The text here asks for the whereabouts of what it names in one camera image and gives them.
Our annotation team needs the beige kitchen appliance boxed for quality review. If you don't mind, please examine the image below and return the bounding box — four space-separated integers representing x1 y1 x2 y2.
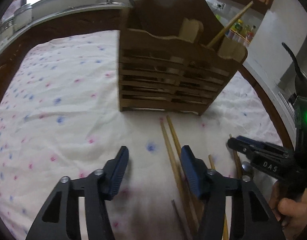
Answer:
0 17 14 43

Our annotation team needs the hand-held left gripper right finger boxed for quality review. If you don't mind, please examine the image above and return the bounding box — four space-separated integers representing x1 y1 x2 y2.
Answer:
180 145 286 240

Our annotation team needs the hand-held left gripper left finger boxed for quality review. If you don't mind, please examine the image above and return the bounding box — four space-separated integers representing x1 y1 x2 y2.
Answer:
25 145 130 240

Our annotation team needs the person's right hand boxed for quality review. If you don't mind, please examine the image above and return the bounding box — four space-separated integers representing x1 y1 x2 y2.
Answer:
268 180 307 230

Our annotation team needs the grey kitchen countertop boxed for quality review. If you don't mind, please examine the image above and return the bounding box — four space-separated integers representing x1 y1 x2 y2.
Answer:
0 1 126 63

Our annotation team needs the metal spoon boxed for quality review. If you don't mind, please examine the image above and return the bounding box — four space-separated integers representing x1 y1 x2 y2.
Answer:
242 162 255 177

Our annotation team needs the wooden utensil holder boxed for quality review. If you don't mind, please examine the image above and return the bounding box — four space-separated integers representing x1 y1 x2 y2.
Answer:
117 0 248 117

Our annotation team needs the green condiment bottle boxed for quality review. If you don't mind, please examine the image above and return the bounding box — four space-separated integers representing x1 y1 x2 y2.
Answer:
232 19 244 32

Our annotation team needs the brown wooden chopstick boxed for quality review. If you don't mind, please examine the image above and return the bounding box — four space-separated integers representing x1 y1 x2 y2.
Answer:
233 149 243 178

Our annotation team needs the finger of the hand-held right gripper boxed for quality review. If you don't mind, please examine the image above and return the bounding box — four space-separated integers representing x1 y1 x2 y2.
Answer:
227 137 297 183
236 135 294 154

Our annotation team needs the white floral tablecloth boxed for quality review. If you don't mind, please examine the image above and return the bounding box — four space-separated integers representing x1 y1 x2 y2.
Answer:
0 29 294 240

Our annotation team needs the grey metal chopstick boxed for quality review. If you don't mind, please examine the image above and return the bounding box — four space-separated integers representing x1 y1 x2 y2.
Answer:
171 199 193 240

